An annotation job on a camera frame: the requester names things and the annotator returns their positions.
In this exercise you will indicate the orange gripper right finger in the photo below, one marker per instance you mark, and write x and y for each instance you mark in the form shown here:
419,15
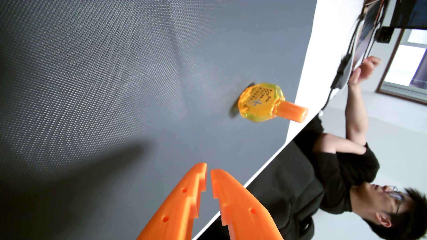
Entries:
240,210

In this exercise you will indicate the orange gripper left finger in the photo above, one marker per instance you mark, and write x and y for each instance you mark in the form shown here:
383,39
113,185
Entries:
180,206

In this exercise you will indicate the yellow eyedrop bottle orange cap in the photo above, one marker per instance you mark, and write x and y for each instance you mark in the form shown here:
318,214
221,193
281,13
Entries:
260,103

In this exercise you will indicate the person's hand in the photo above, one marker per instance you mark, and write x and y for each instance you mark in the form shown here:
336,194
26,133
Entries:
365,68

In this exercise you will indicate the black bag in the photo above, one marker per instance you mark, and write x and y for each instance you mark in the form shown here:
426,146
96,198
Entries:
287,180

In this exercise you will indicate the person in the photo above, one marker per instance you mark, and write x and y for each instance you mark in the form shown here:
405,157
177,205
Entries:
343,173

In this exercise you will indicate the grey textured mat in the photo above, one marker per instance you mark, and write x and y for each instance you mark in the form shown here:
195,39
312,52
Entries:
100,100

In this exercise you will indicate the person's glasses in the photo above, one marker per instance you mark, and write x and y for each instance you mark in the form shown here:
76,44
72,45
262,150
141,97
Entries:
397,196

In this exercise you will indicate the silver laptop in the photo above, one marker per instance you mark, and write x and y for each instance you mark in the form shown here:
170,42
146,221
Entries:
365,33

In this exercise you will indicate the brown window frame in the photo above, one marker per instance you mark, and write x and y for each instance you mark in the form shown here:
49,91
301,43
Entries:
387,66

